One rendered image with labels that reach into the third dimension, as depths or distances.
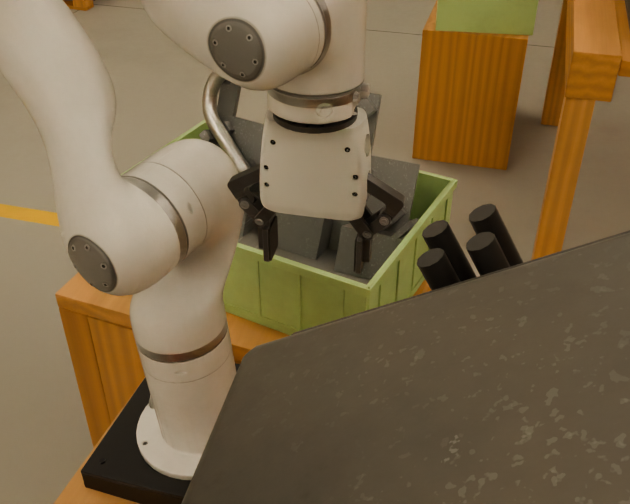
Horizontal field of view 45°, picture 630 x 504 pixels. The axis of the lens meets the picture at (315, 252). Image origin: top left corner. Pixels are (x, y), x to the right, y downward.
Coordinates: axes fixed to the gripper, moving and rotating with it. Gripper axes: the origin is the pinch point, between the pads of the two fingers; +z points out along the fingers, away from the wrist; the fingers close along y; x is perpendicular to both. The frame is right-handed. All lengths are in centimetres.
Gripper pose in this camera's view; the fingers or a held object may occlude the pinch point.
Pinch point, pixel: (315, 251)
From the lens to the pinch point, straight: 76.8
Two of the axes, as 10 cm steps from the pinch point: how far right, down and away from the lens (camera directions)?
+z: 0.0, 8.2, 5.8
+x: -2.1, 5.7, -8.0
